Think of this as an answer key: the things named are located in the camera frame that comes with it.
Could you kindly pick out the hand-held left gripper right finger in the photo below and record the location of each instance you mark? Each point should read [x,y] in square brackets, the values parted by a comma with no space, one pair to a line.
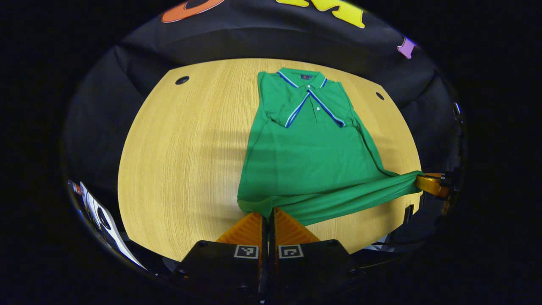
[313,267]

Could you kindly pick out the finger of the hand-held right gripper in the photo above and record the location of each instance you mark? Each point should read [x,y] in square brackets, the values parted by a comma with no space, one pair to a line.
[432,185]

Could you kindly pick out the white side desk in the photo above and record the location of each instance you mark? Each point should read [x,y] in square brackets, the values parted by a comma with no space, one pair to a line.
[112,237]

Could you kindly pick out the black backdrop cloth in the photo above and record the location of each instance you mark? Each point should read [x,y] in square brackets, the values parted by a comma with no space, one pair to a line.
[254,40]

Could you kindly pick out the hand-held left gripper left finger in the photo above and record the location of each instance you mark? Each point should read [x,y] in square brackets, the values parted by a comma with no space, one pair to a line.
[224,267]

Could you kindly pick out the green polo T-shirt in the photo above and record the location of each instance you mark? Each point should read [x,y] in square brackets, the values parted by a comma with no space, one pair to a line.
[313,156]

